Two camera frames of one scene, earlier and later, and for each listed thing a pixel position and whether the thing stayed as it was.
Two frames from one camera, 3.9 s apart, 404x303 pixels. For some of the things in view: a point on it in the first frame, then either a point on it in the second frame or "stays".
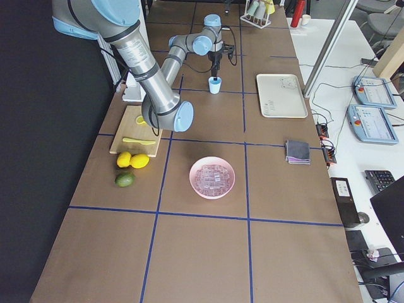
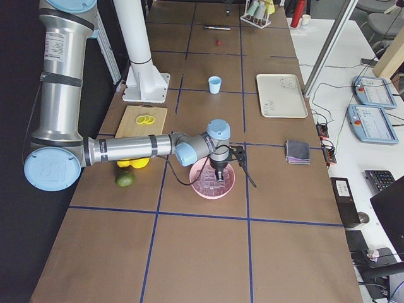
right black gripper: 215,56 → 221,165
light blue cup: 214,85 stays
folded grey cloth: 297,152 stays
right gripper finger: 227,9 stays
